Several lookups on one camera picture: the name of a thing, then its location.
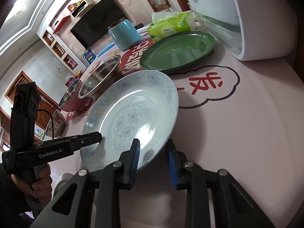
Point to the blue flat packet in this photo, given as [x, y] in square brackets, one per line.
[106, 48]

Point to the red tissue box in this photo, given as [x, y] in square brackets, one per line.
[70, 80]

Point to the white sterilizer box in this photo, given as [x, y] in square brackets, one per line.
[261, 28]

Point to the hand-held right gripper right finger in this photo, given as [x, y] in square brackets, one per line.
[172, 168]

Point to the pink printed tablecloth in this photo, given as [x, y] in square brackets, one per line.
[237, 135]

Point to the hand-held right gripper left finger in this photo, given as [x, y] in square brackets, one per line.
[135, 158]

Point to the white floating shelf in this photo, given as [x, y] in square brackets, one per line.
[79, 9]

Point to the large steel bowl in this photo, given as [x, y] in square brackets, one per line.
[99, 76]

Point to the green tissue packet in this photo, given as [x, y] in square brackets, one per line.
[168, 26]

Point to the wooden door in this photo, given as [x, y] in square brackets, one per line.
[48, 104]

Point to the teal canister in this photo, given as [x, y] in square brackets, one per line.
[124, 36]

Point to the red wall shelf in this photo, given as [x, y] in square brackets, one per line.
[61, 23]

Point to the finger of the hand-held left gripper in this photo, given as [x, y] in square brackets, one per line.
[90, 138]

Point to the small steel bowl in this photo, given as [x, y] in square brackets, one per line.
[58, 123]

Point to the person's left hand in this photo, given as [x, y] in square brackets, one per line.
[42, 182]

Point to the green bowl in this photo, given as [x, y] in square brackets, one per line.
[133, 109]

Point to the black television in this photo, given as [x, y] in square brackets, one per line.
[97, 21]

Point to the green plate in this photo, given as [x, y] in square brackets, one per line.
[175, 52]

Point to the red steel bowl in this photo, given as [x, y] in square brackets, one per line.
[71, 99]

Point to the white wall niche shelves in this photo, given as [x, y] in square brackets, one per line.
[59, 48]

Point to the colourful blue box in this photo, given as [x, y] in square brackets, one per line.
[89, 56]

